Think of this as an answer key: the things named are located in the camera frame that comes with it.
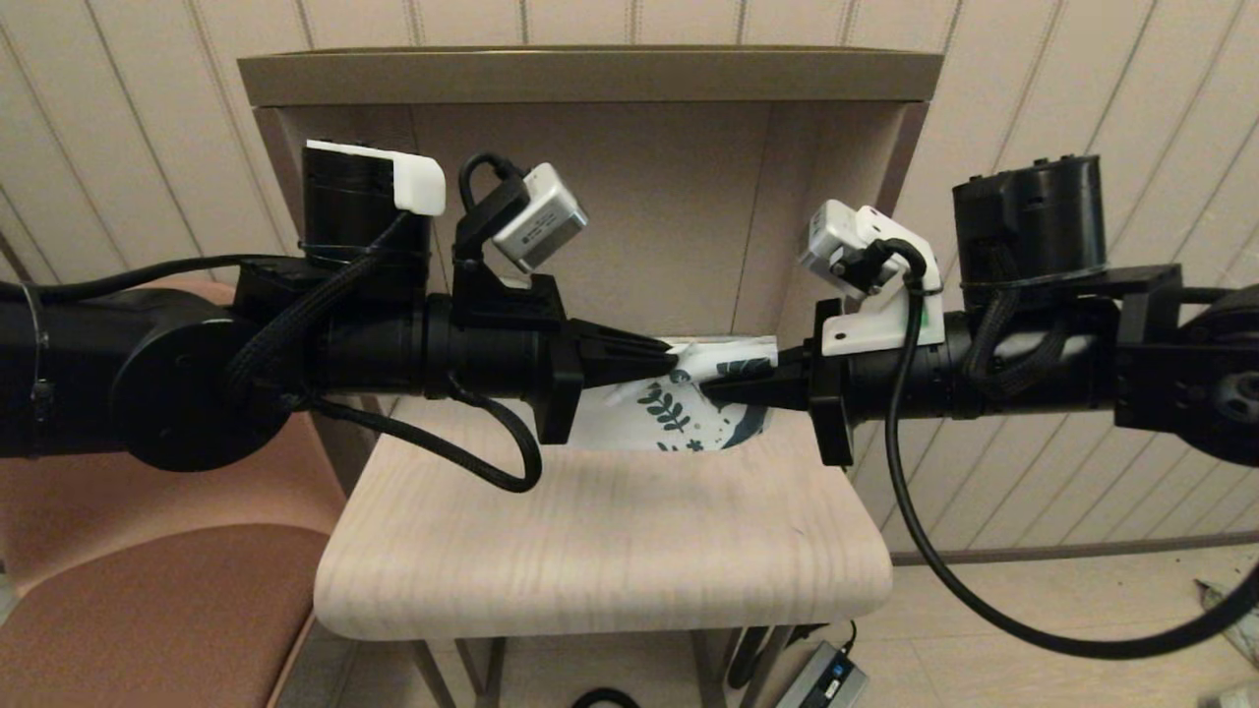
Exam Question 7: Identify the white floral zipper pouch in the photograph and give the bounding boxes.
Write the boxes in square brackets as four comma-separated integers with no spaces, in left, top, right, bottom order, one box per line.
[588,334,780,453]

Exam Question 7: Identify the beige wooden desk hutch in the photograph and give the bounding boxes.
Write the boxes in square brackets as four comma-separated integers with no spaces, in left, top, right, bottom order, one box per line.
[239,46,943,424]

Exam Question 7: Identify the grey power adapter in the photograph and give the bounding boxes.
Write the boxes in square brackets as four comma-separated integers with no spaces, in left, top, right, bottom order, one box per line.
[777,642,870,708]

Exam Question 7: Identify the pink plastic chair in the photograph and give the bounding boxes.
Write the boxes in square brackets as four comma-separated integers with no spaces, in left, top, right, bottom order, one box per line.
[0,275,350,708]

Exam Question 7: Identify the white crumpled floor object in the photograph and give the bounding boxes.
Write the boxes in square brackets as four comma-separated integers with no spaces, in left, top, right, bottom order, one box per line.
[1195,580,1259,670]

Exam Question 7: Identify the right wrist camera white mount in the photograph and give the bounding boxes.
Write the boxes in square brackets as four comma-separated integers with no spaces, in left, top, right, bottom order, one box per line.
[799,200,947,357]

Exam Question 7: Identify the black right camera cable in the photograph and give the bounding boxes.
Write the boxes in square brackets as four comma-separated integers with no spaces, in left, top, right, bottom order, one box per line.
[846,239,1259,660]

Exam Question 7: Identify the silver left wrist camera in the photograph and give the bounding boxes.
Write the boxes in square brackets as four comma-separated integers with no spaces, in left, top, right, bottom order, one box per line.
[452,162,591,286]

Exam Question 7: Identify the thin black left camera cable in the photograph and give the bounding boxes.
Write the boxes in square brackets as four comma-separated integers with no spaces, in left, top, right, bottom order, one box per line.
[457,152,532,242]

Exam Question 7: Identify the thin black adapter cable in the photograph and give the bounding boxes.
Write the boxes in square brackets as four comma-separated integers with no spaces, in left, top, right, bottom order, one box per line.
[782,618,857,658]

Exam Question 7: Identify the brown wall baseboard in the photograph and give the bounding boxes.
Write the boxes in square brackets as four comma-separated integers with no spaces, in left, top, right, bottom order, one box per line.
[890,534,1259,569]

